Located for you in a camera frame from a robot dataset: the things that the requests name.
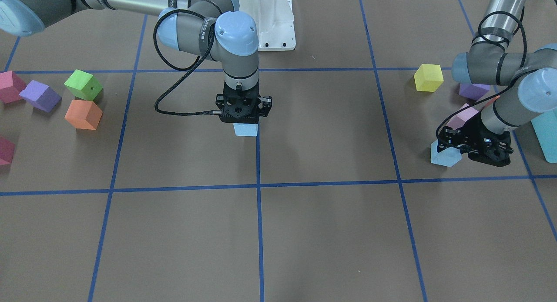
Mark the light blue block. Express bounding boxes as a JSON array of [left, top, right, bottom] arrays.
[[430, 140, 462, 167], [233, 123, 258, 137]]

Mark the near pink foam block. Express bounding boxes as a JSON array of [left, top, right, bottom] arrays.
[[443, 107, 479, 130]]

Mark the near purple foam block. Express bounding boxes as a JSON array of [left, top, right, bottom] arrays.
[[458, 83, 491, 101]]

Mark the purple foam block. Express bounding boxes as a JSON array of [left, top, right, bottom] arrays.
[[19, 80, 62, 112], [458, 83, 491, 101]]

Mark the cyan plastic bin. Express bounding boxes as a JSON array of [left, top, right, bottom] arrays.
[[531, 108, 557, 164]]

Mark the near yellow foam block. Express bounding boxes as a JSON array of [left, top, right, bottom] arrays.
[[413, 64, 444, 92]]

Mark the far orange foam block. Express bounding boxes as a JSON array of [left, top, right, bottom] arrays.
[[64, 100, 103, 130]]

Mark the far green foam block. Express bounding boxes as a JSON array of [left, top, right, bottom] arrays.
[[64, 69, 104, 101]]

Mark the far purple foam block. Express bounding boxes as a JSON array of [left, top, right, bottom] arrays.
[[19, 80, 62, 112]]

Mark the far red foam block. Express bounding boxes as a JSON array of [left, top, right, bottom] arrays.
[[0, 71, 27, 104]]

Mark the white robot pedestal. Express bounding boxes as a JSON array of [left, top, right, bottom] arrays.
[[257, 0, 296, 52]]

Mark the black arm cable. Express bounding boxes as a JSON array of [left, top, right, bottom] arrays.
[[436, 10, 528, 137]]

